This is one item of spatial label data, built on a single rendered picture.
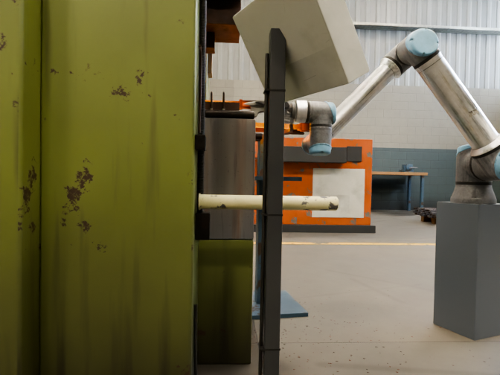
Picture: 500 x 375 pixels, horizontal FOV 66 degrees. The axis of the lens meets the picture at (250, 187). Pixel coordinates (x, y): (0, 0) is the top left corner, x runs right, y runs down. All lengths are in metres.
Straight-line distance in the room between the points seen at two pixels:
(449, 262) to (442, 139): 8.58
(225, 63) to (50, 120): 8.37
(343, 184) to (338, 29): 4.40
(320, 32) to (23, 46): 0.76
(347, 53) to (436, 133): 9.57
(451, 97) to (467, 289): 0.85
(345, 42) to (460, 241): 1.29
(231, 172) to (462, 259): 1.15
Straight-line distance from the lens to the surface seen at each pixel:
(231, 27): 1.60
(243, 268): 1.47
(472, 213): 1.98
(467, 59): 11.21
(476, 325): 2.07
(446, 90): 1.82
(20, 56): 1.21
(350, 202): 5.33
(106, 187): 1.19
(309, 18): 0.98
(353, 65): 0.97
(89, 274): 1.24
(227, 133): 1.44
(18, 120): 1.18
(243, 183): 1.43
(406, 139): 10.14
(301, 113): 1.60
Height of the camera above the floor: 0.69
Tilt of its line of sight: 1 degrees down
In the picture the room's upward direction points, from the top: 1 degrees clockwise
